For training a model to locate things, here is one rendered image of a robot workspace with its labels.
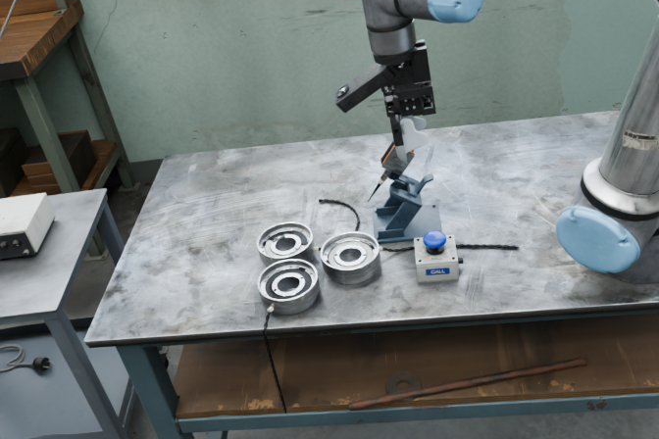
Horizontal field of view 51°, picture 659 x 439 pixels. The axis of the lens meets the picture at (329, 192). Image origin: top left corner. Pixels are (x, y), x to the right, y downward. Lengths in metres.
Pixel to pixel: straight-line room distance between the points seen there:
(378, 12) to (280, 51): 1.73
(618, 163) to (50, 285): 1.20
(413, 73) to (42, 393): 1.41
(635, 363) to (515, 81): 1.67
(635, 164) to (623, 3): 1.94
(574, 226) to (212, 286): 0.64
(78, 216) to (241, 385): 0.66
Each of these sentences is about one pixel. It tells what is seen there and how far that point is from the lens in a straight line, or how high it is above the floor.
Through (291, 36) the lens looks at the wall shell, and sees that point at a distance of 2.77.
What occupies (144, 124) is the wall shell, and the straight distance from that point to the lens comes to 3.08.
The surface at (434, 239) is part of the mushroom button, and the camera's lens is 1.18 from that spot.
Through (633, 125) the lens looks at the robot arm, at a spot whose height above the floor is 1.15.
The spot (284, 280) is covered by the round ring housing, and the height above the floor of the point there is 0.82.
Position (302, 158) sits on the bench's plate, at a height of 0.80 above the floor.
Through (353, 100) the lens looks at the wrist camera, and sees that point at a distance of 1.17.
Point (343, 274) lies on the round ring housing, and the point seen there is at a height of 0.83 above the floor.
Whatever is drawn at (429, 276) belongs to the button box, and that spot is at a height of 0.81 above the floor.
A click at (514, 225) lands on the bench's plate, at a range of 1.33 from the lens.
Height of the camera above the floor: 1.63
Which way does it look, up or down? 35 degrees down
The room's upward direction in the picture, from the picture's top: 10 degrees counter-clockwise
